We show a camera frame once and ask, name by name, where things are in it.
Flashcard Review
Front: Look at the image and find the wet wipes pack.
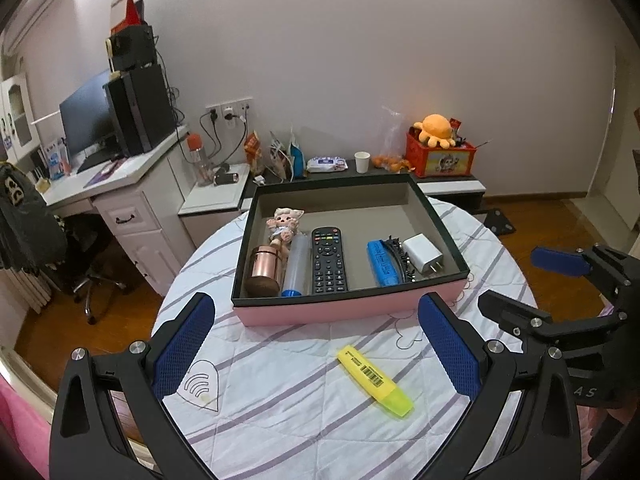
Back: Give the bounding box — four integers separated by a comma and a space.
306, 156, 348, 174

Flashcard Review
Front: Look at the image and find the white computer desk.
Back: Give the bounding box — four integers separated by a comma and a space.
43, 125, 195, 296

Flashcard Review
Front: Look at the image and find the orange snack bag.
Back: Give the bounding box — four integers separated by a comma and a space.
243, 131, 265, 177

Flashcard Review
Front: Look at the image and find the red cartoon storage box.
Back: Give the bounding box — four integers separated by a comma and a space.
405, 128, 477, 178

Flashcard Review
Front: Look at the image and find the white air conditioner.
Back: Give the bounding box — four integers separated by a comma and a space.
2, 0, 60, 56

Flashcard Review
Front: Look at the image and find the bag of oranges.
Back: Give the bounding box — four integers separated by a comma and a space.
371, 106, 413, 174

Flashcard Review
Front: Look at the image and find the black pc tower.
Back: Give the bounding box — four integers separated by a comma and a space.
103, 64, 176, 157

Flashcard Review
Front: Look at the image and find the blue highlighter marker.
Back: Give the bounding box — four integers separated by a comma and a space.
367, 240, 400, 287

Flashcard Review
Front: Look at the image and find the blue snack bag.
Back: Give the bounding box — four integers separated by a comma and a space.
288, 130, 306, 179

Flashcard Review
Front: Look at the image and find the black office chair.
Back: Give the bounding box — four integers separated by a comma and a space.
43, 214, 129, 325

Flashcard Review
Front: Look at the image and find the person's right hand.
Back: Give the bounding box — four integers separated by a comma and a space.
578, 400, 638, 441

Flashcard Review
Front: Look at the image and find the black tv remote control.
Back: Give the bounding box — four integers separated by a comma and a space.
311, 226, 348, 295

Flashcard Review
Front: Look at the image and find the white glass-door cabinet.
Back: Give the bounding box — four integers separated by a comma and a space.
1, 73, 41, 164

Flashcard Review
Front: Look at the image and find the yellow highlighter marker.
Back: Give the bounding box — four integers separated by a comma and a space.
337, 346, 413, 418

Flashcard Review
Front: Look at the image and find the white usb wall charger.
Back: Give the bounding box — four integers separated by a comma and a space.
401, 233, 444, 275

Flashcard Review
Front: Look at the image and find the red white desk calendar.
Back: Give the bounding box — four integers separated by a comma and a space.
110, 0, 143, 36

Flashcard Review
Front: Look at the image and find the white wall power outlet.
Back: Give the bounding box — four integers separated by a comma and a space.
205, 96, 254, 130

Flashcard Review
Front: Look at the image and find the low black white cabinet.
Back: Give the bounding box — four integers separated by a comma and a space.
179, 168, 515, 246

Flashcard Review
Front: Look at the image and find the dark jacket on chair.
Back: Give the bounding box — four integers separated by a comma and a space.
1, 162, 67, 271

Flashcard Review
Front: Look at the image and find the black cylindrical bluetooth speaker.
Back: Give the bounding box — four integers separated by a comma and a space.
214, 172, 240, 185

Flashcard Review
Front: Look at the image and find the rose gold metal canister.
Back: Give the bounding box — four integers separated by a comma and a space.
244, 245, 284, 297

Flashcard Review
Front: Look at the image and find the clear tube blue cap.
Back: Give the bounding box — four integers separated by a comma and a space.
281, 233, 311, 297

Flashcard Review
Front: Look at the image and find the black speaker box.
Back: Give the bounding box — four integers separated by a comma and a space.
105, 24, 157, 72

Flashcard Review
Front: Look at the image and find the pink pig-eared doll figure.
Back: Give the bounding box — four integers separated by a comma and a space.
266, 207, 305, 257

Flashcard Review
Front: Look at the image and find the white striped quilt cover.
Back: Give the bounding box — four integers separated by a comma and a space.
150, 196, 539, 480

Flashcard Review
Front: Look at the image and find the orange-lid glass bottle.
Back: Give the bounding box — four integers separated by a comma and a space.
186, 133, 213, 186

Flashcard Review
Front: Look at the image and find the black computer monitor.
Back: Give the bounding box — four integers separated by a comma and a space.
60, 70, 119, 171

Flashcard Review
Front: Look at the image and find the white paper cup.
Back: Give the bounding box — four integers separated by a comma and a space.
354, 151, 371, 174

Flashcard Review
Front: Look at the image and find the pink bedding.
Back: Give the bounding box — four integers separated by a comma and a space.
1, 378, 51, 479

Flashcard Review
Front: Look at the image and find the pink black tray box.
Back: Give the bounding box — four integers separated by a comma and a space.
231, 193, 470, 326

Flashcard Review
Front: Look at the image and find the orange octopus plush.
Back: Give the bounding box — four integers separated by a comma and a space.
413, 114, 454, 150

